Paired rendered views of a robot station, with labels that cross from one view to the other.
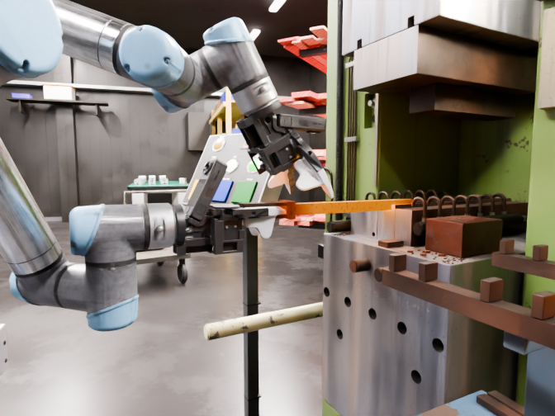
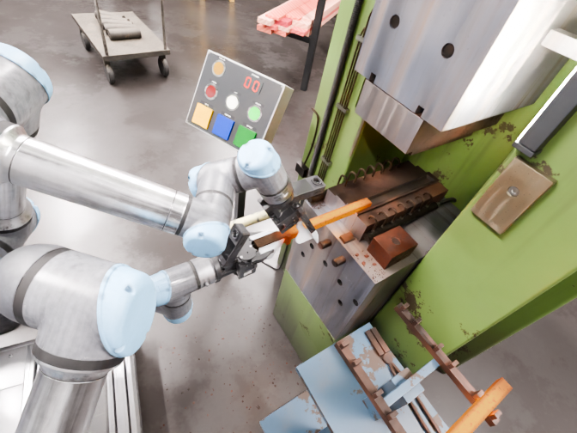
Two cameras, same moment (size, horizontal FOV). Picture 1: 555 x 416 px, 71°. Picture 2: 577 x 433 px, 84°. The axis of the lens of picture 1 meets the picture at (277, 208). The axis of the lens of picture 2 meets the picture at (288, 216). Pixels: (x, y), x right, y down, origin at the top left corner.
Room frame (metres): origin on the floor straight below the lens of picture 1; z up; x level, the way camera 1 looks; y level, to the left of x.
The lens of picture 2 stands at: (0.20, 0.13, 1.70)
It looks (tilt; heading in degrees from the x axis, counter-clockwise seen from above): 47 degrees down; 345
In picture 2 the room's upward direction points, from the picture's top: 14 degrees clockwise
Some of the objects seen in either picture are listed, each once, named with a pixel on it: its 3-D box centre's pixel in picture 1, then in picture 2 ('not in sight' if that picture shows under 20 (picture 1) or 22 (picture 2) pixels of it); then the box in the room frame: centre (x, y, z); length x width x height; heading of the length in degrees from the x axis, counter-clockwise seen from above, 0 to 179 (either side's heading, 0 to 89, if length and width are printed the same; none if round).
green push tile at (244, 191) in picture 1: (244, 192); (245, 138); (1.19, 0.10, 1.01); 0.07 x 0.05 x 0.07; 53
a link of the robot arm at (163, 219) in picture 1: (160, 225); (204, 271); (0.64, 0.19, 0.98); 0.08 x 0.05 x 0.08; 28
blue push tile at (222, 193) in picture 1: (221, 191); (223, 127); (1.25, 0.18, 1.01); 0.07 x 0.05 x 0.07; 53
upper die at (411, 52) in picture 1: (446, 72); (436, 103); (1.00, -0.42, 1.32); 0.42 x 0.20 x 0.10; 118
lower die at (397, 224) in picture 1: (440, 215); (387, 194); (1.00, -0.42, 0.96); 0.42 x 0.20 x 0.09; 118
